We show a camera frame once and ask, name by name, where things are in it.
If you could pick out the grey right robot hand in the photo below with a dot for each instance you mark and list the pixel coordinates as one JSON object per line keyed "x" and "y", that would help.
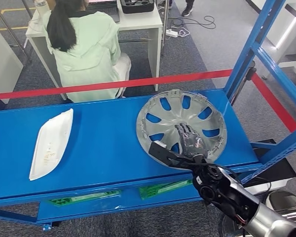
{"x": 190, "y": 140}

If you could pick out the silver wheel cover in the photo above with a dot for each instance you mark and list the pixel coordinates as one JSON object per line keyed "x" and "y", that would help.
{"x": 177, "y": 113}

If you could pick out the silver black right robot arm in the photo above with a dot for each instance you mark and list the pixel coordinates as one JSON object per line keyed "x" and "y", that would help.
{"x": 236, "y": 199}

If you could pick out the blue metal shelf rack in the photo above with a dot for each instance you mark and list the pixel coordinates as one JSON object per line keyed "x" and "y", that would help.
{"x": 101, "y": 140}

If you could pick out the white plastic shell part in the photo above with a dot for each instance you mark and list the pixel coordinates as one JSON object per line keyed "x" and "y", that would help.
{"x": 52, "y": 144}

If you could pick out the green plastic crate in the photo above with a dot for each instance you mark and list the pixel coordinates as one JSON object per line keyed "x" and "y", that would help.
{"x": 163, "y": 189}
{"x": 89, "y": 197}

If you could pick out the white power strip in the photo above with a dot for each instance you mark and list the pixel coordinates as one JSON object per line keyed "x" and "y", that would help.
{"x": 172, "y": 32}

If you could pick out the black flat board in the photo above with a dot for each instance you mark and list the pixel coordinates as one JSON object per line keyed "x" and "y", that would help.
{"x": 281, "y": 170}

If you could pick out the person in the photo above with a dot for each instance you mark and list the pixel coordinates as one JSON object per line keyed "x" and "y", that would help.
{"x": 89, "y": 59}
{"x": 187, "y": 10}

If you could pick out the white desk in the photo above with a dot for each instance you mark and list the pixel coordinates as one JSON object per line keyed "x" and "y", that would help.
{"x": 140, "y": 23}

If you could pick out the black equipment case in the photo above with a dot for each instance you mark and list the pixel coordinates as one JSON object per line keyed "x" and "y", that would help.
{"x": 136, "y": 6}

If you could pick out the grey laptop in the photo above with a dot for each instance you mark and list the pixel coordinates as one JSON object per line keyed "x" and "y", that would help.
{"x": 108, "y": 11}

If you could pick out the black barrier post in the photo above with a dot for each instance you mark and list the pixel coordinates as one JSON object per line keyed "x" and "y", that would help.
{"x": 244, "y": 81}

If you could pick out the white bench frame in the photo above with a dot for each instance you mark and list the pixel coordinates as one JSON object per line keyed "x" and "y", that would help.
{"x": 291, "y": 42}

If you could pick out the steel frame leg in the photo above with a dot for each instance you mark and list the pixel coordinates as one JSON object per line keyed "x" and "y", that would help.
{"x": 9, "y": 31}

